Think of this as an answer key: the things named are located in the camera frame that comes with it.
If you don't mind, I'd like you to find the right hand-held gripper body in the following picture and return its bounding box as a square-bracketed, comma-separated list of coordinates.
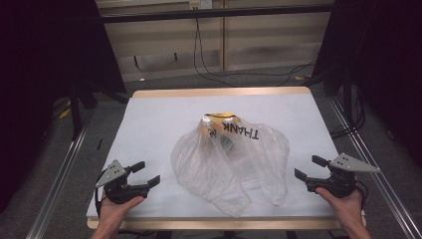
[304, 152, 381, 199]

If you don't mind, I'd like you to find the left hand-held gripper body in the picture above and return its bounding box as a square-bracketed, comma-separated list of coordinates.
[95, 159, 150, 204]

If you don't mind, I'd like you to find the clear printed plastic bag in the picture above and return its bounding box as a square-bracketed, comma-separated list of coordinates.
[170, 113, 291, 219]

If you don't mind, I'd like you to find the orange juice bottle white cap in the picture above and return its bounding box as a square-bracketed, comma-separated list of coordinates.
[218, 113, 239, 152]
[198, 115, 219, 153]

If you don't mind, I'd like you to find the person's left hand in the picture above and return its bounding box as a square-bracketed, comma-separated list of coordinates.
[99, 195, 145, 231]

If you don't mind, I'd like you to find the person's right hand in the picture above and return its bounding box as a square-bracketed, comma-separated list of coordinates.
[315, 187, 364, 229]

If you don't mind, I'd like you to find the white table mat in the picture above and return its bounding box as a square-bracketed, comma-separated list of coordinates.
[87, 93, 366, 219]

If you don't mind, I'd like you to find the black metal stand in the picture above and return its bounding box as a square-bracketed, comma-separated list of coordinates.
[69, 81, 98, 141]

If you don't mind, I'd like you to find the wooden table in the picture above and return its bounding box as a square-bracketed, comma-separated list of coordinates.
[87, 87, 367, 231]

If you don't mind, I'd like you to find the black curtain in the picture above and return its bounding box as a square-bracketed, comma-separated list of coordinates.
[312, 0, 422, 167]
[0, 0, 127, 213]

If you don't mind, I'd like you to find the black horizontal beam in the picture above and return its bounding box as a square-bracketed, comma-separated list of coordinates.
[99, 4, 334, 24]

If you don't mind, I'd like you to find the left hand-held gripper cable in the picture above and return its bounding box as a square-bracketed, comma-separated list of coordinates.
[94, 186, 107, 218]

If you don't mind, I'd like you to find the hand-held gripper cable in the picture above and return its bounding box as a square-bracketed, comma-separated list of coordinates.
[354, 180, 369, 209]
[94, 186, 107, 218]

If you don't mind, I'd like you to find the right hand-held gripper cable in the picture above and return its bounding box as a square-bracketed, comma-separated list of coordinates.
[354, 180, 369, 209]

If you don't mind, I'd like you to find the bundle of black floor cables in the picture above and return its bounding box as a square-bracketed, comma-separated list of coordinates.
[329, 84, 366, 139]

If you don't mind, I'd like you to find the metal floor rail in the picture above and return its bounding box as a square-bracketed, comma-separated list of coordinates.
[327, 96, 422, 239]
[25, 109, 95, 239]

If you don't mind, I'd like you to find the black hanging cable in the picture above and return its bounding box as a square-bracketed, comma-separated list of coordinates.
[192, 18, 317, 88]

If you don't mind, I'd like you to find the white wall power outlet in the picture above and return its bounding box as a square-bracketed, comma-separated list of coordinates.
[188, 0, 213, 10]

